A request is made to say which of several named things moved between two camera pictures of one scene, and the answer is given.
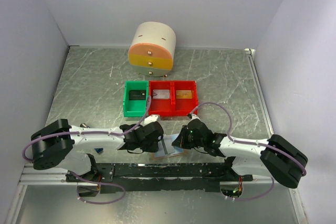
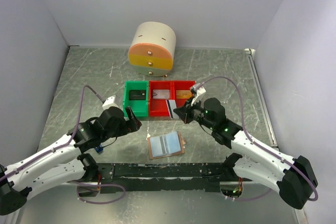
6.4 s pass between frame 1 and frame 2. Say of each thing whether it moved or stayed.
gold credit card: stayed
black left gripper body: moved
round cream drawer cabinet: stayed
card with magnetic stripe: moved
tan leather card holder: stayed
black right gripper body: moved
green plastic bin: stayed
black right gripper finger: moved
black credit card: stayed
